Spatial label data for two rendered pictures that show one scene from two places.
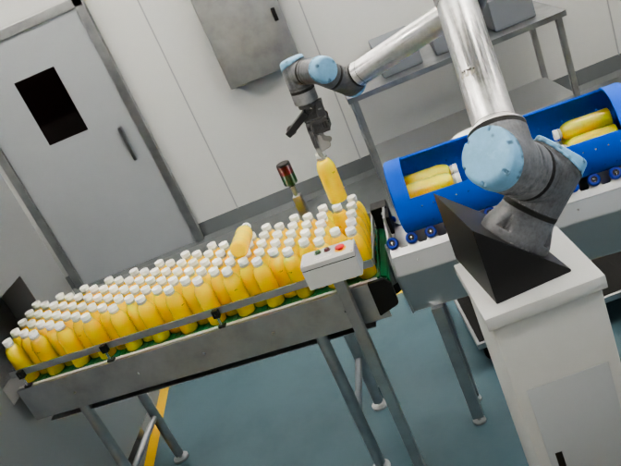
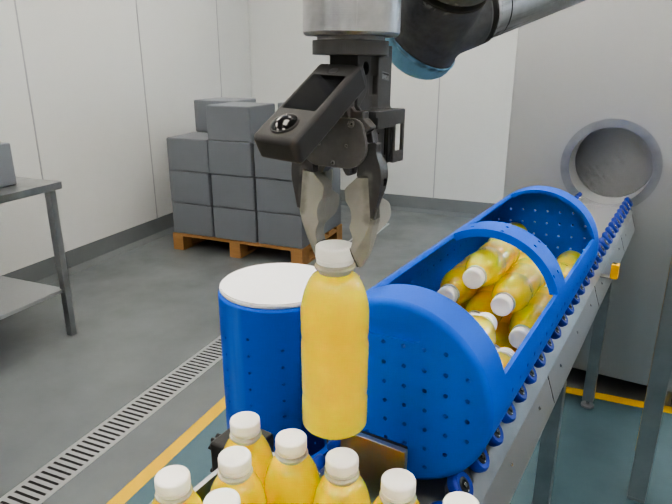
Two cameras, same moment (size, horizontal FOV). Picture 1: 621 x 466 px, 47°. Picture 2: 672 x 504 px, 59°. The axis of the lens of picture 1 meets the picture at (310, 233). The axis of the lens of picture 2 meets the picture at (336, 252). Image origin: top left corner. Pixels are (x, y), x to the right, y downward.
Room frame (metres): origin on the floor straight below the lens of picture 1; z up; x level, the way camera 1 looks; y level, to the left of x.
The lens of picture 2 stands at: (2.34, 0.38, 1.55)
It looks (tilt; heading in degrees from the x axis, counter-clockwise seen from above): 18 degrees down; 287
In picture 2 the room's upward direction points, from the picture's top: straight up
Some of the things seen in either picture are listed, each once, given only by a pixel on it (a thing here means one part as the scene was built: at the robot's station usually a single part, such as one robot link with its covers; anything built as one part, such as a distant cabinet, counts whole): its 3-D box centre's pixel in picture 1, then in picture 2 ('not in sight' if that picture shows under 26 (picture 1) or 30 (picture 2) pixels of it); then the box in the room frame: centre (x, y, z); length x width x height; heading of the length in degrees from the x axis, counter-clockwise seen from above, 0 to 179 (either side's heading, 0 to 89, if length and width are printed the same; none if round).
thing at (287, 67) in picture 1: (297, 74); not in sight; (2.50, -0.18, 1.67); 0.10 x 0.09 x 0.12; 31
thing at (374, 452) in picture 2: (390, 225); (374, 473); (2.49, -0.30, 0.99); 0.10 x 0.02 x 0.12; 166
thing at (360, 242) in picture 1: (359, 253); not in sight; (2.37, -0.14, 0.99); 0.07 x 0.07 x 0.19
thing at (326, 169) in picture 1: (330, 178); (334, 345); (2.51, -0.15, 1.26); 0.07 x 0.07 x 0.19
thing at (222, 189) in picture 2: not in sight; (257, 175); (4.41, -4.08, 0.59); 1.20 x 0.80 x 1.19; 174
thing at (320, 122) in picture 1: (314, 116); (353, 107); (2.50, -0.18, 1.50); 0.09 x 0.08 x 0.12; 75
